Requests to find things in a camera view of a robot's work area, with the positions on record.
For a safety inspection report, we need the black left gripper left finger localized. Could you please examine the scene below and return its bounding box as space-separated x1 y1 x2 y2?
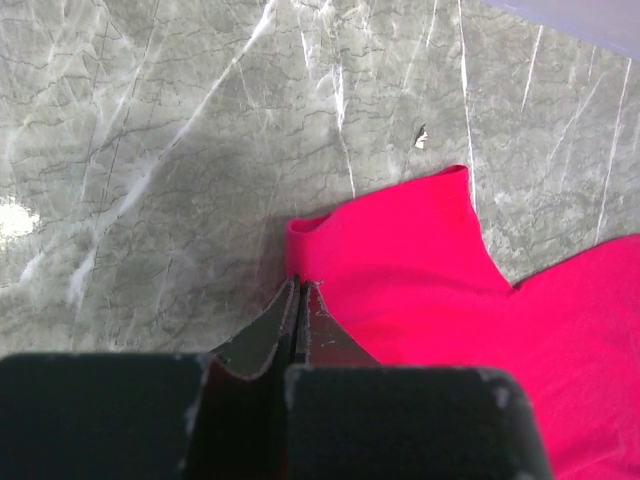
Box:
1 278 300 479

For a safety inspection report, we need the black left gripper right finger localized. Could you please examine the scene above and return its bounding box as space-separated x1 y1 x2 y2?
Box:
284 283 553 479

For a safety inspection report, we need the red t-shirt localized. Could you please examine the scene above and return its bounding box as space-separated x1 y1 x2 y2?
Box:
286 165 639 479

